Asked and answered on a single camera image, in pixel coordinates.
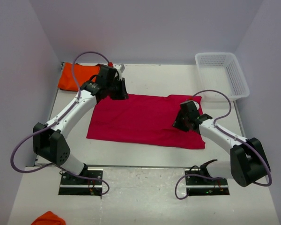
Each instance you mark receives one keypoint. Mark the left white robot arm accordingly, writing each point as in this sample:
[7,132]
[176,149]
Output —
[50,140]

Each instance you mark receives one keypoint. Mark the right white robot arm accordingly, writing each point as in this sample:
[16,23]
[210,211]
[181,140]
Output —
[248,163]

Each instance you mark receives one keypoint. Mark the pink t shirt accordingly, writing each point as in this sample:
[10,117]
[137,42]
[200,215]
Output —
[143,119]

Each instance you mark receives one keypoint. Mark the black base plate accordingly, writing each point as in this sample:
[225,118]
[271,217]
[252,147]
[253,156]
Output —
[71,185]
[197,186]

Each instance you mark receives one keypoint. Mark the orange cloth at bottom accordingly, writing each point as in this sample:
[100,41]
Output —
[49,218]

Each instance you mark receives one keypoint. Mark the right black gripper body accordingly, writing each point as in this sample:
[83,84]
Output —
[187,118]

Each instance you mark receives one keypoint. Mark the white plastic basket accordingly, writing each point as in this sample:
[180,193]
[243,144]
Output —
[221,71]

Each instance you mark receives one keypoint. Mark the folded orange t shirt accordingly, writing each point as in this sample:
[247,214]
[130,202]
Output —
[82,74]

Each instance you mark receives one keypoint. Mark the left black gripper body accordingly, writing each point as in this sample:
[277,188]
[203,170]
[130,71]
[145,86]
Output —
[110,85]

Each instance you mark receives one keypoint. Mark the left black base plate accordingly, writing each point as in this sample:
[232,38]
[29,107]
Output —
[71,185]

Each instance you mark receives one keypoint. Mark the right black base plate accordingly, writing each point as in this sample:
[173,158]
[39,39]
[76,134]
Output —
[197,186]

